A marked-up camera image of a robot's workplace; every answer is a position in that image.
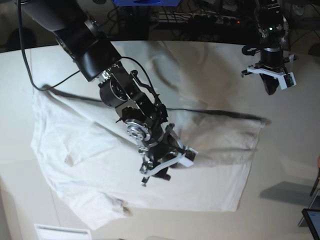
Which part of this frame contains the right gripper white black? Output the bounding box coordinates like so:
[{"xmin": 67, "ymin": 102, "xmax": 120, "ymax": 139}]
[{"xmin": 140, "ymin": 123, "xmax": 198, "ymax": 187}]

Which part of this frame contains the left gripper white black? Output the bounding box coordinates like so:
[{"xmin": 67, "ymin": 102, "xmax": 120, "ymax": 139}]
[{"xmin": 241, "ymin": 53, "xmax": 298, "ymax": 96}]

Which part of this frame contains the white T-shirt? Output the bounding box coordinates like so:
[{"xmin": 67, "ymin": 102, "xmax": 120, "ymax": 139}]
[{"xmin": 31, "ymin": 91, "xmax": 265, "ymax": 230}]

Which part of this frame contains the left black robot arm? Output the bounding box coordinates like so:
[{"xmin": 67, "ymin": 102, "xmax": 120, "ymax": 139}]
[{"xmin": 241, "ymin": 0, "xmax": 298, "ymax": 95}]

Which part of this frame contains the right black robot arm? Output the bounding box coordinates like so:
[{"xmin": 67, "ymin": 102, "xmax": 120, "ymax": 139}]
[{"xmin": 16, "ymin": 0, "xmax": 197, "ymax": 186}]

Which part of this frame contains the black power strip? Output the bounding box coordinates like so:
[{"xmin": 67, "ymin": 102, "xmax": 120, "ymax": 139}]
[{"xmin": 191, "ymin": 14, "xmax": 242, "ymax": 26}]

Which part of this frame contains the tablet on stand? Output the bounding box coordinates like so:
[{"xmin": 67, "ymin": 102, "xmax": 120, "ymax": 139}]
[{"xmin": 298, "ymin": 189, "xmax": 320, "ymax": 240}]

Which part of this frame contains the white paper sheet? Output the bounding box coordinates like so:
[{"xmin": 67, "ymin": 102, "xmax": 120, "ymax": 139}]
[{"xmin": 34, "ymin": 224, "xmax": 92, "ymax": 240}]

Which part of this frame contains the blue box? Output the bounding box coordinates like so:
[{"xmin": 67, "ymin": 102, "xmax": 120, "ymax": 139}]
[{"xmin": 112, "ymin": 0, "xmax": 180, "ymax": 7}]

